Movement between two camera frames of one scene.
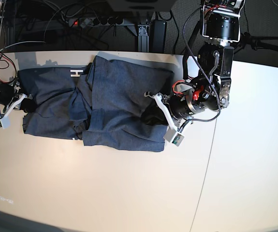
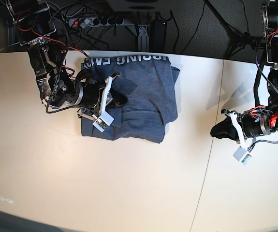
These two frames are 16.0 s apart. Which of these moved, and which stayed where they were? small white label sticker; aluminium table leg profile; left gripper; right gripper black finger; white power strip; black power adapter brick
Moved: left gripper; right gripper black finger
Stayed: black power adapter brick; aluminium table leg profile; small white label sticker; white power strip
